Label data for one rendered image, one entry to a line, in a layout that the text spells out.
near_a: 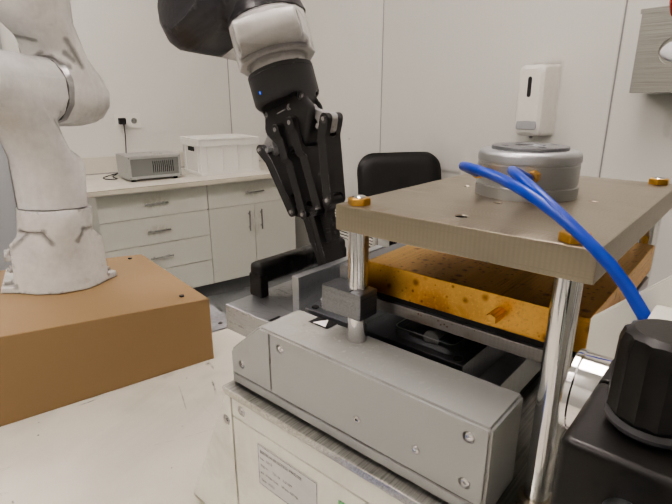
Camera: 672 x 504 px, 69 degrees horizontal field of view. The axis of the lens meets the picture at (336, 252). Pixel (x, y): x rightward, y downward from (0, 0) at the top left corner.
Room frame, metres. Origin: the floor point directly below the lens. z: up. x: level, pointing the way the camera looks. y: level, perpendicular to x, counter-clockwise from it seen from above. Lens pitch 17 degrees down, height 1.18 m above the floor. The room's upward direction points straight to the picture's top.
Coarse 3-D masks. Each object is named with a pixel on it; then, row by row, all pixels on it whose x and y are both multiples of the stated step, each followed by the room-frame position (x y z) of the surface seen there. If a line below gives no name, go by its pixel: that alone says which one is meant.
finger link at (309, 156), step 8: (288, 120) 0.56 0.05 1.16; (296, 120) 0.56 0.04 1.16; (288, 128) 0.56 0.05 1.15; (296, 128) 0.55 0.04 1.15; (296, 136) 0.55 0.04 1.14; (296, 144) 0.55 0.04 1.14; (296, 152) 0.55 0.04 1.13; (304, 152) 0.55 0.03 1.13; (312, 152) 0.56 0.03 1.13; (304, 160) 0.55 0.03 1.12; (312, 160) 0.55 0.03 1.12; (304, 168) 0.55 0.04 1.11; (312, 168) 0.55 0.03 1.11; (312, 176) 0.54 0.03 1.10; (320, 176) 0.55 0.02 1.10; (312, 184) 0.54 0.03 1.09; (320, 184) 0.55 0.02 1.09; (312, 192) 0.54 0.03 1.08; (320, 192) 0.54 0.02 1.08; (312, 200) 0.54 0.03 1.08; (320, 200) 0.54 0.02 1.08; (320, 208) 0.54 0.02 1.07
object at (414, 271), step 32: (384, 256) 0.39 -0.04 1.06; (416, 256) 0.39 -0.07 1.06; (448, 256) 0.39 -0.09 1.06; (640, 256) 0.39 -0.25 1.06; (384, 288) 0.37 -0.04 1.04; (416, 288) 0.35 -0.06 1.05; (448, 288) 0.33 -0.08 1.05; (480, 288) 0.32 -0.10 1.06; (512, 288) 0.32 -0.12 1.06; (544, 288) 0.32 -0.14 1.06; (608, 288) 0.32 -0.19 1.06; (640, 288) 0.40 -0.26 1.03; (416, 320) 0.35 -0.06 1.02; (448, 320) 0.33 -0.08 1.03; (480, 320) 0.31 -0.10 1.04; (512, 320) 0.30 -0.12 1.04; (544, 320) 0.29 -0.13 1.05; (512, 352) 0.30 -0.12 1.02; (576, 352) 0.27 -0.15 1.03
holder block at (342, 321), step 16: (336, 320) 0.40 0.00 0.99; (384, 320) 0.40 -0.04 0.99; (400, 320) 0.40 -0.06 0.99; (384, 336) 0.37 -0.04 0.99; (416, 352) 0.35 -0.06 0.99; (432, 352) 0.34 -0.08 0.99; (464, 352) 0.34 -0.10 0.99; (480, 352) 0.35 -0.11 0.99; (496, 352) 0.37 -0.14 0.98; (464, 368) 0.33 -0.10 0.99; (480, 368) 0.35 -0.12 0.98
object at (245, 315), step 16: (304, 272) 0.49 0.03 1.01; (320, 272) 0.50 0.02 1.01; (336, 272) 0.52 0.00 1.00; (272, 288) 0.54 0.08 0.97; (288, 288) 0.54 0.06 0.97; (304, 288) 0.48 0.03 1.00; (320, 288) 0.50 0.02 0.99; (240, 304) 0.50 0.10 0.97; (256, 304) 0.50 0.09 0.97; (272, 304) 0.50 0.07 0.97; (288, 304) 0.50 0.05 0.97; (304, 304) 0.48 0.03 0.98; (240, 320) 0.48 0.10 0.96; (256, 320) 0.46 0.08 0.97; (496, 368) 0.36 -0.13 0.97; (512, 368) 0.36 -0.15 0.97; (528, 368) 0.38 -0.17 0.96; (496, 384) 0.34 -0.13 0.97; (512, 384) 0.36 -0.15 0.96
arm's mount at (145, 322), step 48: (0, 288) 0.80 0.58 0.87; (96, 288) 0.81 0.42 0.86; (144, 288) 0.82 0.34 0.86; (192, 288) 0.82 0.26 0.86; (0, 336) 0.59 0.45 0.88; (48, 336) 0.62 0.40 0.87; (96, 336) 0.66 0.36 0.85; (144, 336) 0.70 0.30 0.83; (192, 336) 0.75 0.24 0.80; (0, 384) 0.59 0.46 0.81; (48, 384) 0.62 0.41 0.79; (96, 384) 0.65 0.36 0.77
